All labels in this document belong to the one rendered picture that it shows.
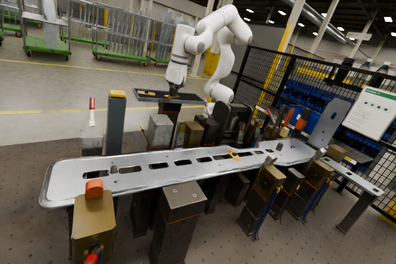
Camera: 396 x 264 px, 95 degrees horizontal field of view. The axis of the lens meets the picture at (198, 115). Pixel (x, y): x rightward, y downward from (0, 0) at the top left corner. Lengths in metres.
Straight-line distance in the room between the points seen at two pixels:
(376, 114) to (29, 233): 1.89
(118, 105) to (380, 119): 1.58
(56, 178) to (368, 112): 1.72
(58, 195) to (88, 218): 0.17
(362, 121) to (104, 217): 1.60
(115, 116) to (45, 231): 0.48
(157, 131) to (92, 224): 0.41
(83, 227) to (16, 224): 0.54
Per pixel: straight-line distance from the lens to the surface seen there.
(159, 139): 0.80
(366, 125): 1.68
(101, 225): 0.49
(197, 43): 0.83
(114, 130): 0.95
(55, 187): 0.67
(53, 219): 0.99
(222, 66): 1.26
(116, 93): 0.88
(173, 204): 0.57
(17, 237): 0.98
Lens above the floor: 1.46
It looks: 22 degrees down
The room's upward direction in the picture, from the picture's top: 15 degrees clockwise
